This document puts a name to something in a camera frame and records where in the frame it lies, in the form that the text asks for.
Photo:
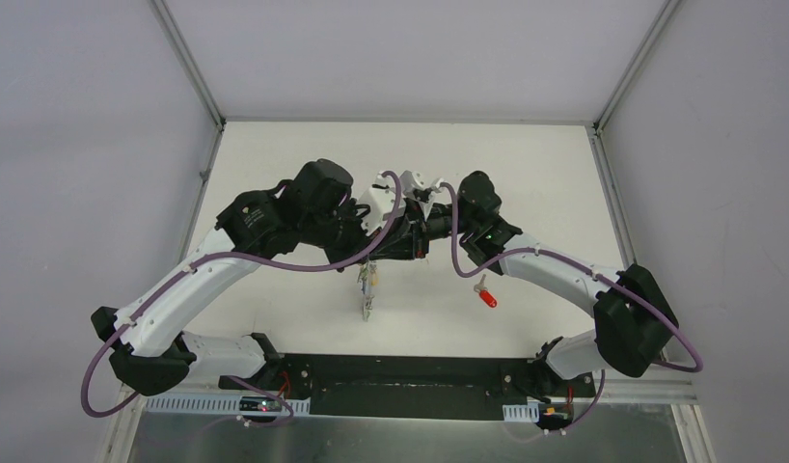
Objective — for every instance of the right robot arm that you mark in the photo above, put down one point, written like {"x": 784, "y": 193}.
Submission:
{"x": 632, "y": 319}

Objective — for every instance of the red tagged key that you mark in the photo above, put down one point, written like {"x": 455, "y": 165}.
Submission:
{"x": 482, "y": 291}

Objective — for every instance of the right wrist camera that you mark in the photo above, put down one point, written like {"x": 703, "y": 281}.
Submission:
{"x": 423, "y": 191}

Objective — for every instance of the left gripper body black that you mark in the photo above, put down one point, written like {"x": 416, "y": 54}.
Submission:
{"x": 382, "y": 239}

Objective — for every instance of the keyring with keys bunch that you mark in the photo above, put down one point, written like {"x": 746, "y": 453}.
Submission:
{"x": 367, "y": 279}

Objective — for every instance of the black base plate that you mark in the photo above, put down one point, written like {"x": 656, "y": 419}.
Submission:
{"x": 439, "y": 388}

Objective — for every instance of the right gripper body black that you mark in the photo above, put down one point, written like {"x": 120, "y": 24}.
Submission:
{"x": 437, "y": 225}

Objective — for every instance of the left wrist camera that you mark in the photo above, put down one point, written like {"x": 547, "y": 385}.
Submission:
{"x": 381, "y": 207}

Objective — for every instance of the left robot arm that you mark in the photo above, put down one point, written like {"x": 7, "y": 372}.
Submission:
{"x": 147, "y": 343}

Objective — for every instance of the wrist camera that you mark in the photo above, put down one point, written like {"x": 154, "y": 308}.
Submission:
{"x": 381, "y": 207}
{"x": 423, "y": 191}

